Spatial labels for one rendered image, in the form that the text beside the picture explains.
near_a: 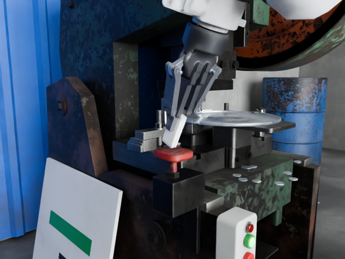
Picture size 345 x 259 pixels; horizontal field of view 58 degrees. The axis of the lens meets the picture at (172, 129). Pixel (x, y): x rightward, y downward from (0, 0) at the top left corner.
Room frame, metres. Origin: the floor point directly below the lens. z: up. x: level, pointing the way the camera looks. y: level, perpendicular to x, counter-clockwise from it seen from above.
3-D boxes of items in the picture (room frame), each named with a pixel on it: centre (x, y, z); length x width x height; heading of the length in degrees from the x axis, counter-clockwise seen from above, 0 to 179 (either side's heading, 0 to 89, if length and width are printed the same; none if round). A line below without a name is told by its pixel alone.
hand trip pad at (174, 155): (0.61, 0.00, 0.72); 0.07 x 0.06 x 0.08; 44
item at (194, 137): (1.01, -0.07, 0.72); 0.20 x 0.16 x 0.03; 134
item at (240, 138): (0.88, -0.20, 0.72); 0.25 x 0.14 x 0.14; 44
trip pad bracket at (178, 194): (0.62, -0.01, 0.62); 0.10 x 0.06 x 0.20; 134
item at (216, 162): (1.00, -0.08, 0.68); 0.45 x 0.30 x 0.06; 134
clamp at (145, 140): (0.88, 0.04, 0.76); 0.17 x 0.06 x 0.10; 134
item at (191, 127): (1.00, -0.08, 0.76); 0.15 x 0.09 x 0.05; 134
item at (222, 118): (0.91, -0.16, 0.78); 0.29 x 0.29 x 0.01
